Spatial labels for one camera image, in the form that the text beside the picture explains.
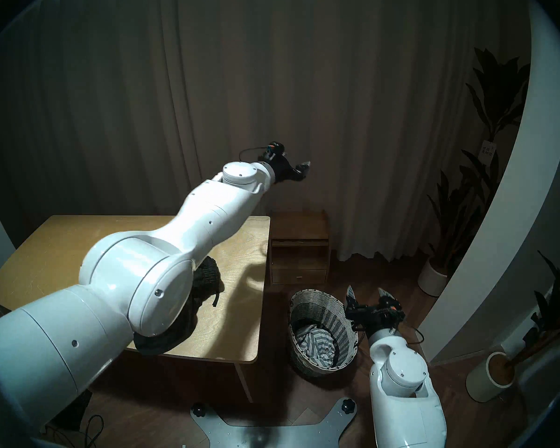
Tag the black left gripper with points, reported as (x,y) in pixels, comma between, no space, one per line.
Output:
(282,169)

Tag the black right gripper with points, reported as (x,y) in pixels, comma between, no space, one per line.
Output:
(373,316)

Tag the grey white striped garment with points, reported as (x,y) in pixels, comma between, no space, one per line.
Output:
(317,346)

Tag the black knit sweater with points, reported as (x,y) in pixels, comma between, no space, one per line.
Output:
(207,279)

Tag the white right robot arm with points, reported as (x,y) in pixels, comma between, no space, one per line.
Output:
(406,386)

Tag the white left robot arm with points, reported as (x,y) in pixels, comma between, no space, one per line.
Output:
(144,283)

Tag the woven wicker laundry hamper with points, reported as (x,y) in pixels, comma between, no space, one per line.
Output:
(340,325)

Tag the white pot of tall plant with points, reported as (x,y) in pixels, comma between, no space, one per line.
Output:
(431,279)

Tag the small wooden nightstand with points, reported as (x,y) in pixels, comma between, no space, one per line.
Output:
(299,246)

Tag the long grey curtain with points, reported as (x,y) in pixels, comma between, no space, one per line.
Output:
(354,78)

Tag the black base knob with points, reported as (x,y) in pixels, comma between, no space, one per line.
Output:
(198,409)
(348,406)

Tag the light wooden table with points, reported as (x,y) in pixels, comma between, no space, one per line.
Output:
(238,311)

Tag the white pot with brown soil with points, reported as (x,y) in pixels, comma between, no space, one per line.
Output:
(483,381)

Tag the white paper plant tag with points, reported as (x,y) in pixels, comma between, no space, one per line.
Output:
(487,152)

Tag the dark leafy plant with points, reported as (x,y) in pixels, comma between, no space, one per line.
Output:
(553,311)

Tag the tall leafy plant with tag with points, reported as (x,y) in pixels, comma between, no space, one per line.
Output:
(494,97)

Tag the computer case with rgb fans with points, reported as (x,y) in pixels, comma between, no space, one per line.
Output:
(77,409)

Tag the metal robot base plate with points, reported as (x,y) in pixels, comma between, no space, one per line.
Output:
(270,435)

